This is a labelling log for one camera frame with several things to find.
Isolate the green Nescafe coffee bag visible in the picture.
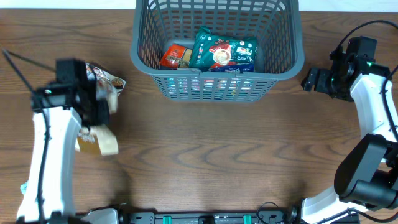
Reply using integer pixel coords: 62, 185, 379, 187
189, 27, 257, 70

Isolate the left black cable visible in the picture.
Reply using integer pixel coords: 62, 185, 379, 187
1, 48, 57, 224

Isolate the black cable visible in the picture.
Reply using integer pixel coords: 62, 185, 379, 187
1, 48, 57, 224
334, 19, 398, 224

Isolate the colourful tissue pack strip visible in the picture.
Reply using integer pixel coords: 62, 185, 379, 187
164, 63, 254, 97

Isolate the grey plastic basket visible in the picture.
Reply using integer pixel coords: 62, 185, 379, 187
130, 0, 305, 102

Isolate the brown snack pouch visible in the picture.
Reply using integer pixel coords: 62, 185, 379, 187
85, 63, 126, 114

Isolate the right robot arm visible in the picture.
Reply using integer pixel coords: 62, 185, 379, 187
282, 50, 397, 223

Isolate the right black cable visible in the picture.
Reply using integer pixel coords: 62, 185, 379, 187
334, 19, 398, 224

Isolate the light blue wipes packet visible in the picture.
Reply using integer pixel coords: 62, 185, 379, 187
20, 182, 28, 195

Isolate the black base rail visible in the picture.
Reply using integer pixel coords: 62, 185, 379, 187
74, 205, 361, 224

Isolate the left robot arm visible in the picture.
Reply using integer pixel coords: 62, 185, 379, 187
16, 81, 118, 223

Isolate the beige snack pouch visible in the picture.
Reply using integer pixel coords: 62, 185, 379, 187
75, 124, 119, 156

